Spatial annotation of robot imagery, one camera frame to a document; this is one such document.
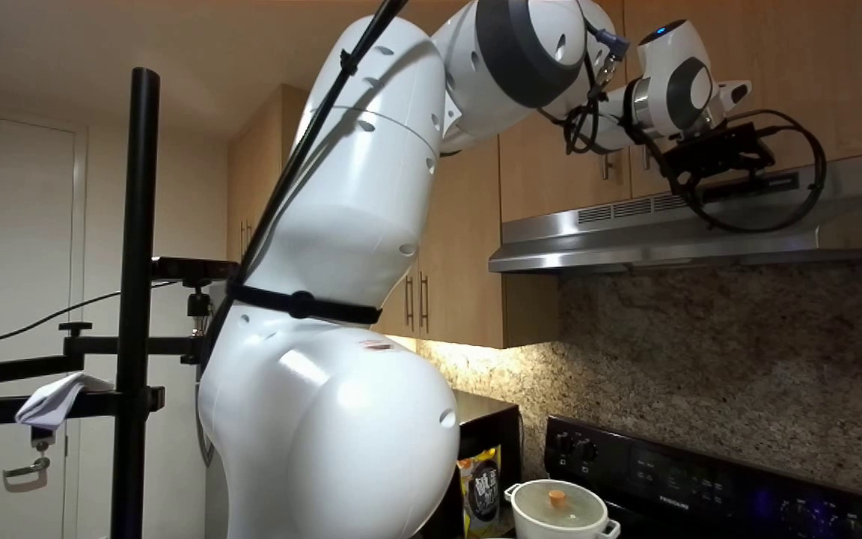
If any wooden cabinet above hood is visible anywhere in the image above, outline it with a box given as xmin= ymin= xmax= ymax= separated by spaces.
xmin=498 ymin=0 xmax=862 ymax=224

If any black stove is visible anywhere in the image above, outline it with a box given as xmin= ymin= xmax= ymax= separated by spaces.
xmin=542 ymin=415 xmax=862 ymax=539

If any stainless steel range hood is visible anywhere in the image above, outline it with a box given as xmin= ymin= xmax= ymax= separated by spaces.
xmin=488 ymin=153 xmax=862 ymax=275

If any wooden cabinet door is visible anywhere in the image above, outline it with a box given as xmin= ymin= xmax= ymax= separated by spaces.
xmin=623 ymin=0 xmax=862 ymax=200
xmin=498 ymin=111 xmax=632 ymax=224

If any black microwave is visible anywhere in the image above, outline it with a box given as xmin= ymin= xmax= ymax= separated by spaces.
xmin=424 ymin=389 xmax=523 ymax=539

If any glass pot lid orange knob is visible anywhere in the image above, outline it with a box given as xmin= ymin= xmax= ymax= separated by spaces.
xmin=513 ymin=480 xmax=605 ymax=531

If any white pot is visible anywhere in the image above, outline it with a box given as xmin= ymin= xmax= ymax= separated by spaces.
xmin=504 ymin=479 xmax=622 ymax=539

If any yellow and black snack bag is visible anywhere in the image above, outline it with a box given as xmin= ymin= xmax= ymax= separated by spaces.
xmin=456 ymin=446 xmax=504 ymax=537

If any white cloth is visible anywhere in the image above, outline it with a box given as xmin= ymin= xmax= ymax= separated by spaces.
xmin=15 ymin=371 xmax=114 ymax=433

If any white door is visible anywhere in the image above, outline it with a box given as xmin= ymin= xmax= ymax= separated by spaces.
xmin=0 ymin=109 xmax=82 ymax=539

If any grey metal clamp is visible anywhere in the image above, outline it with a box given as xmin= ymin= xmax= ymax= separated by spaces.
xmin=2 ymin=427 xmax=55 ymax=494

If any wooden wall cabinet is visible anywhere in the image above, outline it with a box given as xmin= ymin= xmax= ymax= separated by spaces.
xmin=225 ymin=82 xmax=560 ymax=350

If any camera on mount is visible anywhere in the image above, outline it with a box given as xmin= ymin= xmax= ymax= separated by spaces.
xmin=0 ymin=67 xmax=242 ymax=539

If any black cable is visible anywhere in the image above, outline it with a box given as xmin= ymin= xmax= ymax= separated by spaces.
xmin=0 ymin=280 xmax=177 ymax=354

